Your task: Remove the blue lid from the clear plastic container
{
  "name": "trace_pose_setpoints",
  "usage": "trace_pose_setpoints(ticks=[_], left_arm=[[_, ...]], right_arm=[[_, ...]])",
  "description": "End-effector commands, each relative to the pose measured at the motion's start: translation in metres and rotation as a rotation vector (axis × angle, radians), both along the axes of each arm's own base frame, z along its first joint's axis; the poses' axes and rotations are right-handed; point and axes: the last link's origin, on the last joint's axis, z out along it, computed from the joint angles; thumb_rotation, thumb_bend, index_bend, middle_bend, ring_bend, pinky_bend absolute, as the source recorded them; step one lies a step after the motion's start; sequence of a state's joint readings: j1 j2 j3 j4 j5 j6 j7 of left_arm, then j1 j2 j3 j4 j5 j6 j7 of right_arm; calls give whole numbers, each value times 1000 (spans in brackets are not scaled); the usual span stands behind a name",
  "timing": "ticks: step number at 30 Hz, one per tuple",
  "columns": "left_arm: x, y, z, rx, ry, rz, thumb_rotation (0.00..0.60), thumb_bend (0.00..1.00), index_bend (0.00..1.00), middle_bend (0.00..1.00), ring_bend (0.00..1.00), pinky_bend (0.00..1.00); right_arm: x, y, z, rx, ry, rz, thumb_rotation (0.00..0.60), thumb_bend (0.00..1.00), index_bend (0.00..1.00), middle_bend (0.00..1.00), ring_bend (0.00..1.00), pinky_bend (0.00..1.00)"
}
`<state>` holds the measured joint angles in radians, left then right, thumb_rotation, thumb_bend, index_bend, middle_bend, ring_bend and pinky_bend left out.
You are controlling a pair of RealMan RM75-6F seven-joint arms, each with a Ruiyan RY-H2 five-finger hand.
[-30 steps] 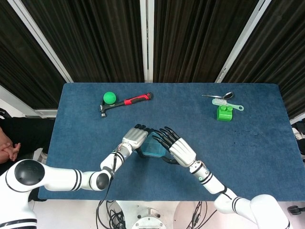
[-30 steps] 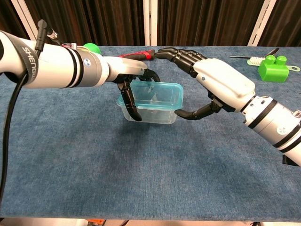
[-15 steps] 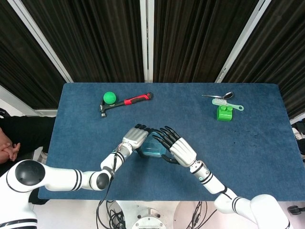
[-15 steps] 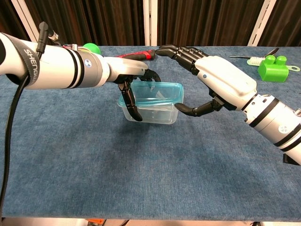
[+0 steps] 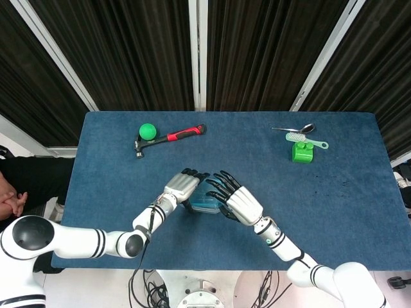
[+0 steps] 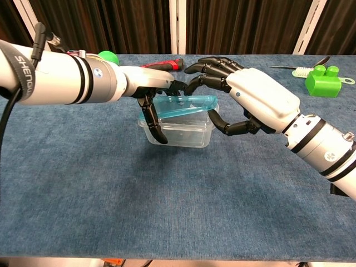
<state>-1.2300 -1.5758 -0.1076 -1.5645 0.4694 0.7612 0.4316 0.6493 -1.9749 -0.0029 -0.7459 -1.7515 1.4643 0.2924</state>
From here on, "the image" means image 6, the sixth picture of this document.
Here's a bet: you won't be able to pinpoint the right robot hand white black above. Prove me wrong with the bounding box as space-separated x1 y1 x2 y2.
185 56 301 137

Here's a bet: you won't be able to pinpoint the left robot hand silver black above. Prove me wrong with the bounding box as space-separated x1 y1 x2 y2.
122 65 192 145

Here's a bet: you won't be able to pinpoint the teal container lid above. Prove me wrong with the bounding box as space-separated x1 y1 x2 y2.
139 93 219 123

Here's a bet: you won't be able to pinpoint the clear plastic container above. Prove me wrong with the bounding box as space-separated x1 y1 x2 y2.
138 104 220 147

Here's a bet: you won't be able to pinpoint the metal spoon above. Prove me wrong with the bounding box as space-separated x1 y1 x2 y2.
271 56 331 69

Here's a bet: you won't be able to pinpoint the red black claw hammer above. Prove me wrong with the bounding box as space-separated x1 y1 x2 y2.
140 58 185 72

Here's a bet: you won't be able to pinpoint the green ball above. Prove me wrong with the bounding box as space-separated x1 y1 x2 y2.
97 51 120 66

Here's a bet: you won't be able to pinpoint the green brush white bristles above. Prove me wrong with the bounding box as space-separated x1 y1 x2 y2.
291 66 356 85

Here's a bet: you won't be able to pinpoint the green toy building block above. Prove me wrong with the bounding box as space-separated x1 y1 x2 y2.
304 65 342 98

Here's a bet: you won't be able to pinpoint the black pleated curtain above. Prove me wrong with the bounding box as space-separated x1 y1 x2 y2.
0 0 356 87

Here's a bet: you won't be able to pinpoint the blue table cloth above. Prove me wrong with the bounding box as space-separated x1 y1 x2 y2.
0 53 356 262

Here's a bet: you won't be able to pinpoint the white upright frame post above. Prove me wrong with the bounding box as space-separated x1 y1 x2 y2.
169 0 186 55

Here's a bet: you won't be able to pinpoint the white slanted frame post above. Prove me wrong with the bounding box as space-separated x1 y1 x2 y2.
13 0 53 55
293 0 328 55

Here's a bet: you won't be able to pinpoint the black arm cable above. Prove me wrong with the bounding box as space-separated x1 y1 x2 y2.
0 22 47 167

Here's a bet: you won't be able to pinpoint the black printed strap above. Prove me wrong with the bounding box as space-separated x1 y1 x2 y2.
0 44 37 101

